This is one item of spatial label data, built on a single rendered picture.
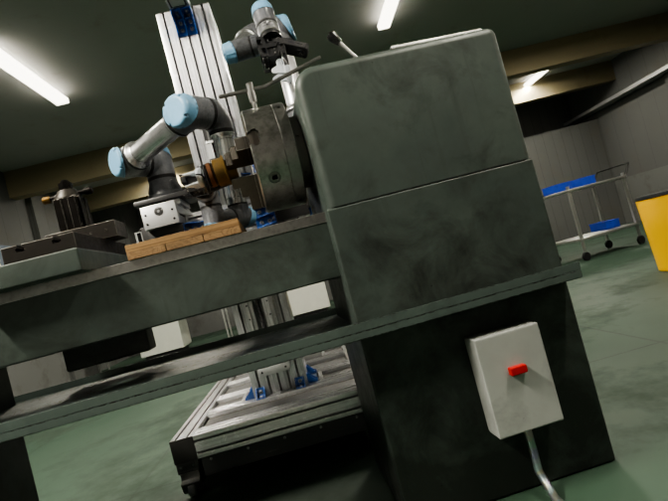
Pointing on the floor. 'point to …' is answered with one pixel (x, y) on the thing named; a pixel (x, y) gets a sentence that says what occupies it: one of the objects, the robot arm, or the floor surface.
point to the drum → (656, 225)
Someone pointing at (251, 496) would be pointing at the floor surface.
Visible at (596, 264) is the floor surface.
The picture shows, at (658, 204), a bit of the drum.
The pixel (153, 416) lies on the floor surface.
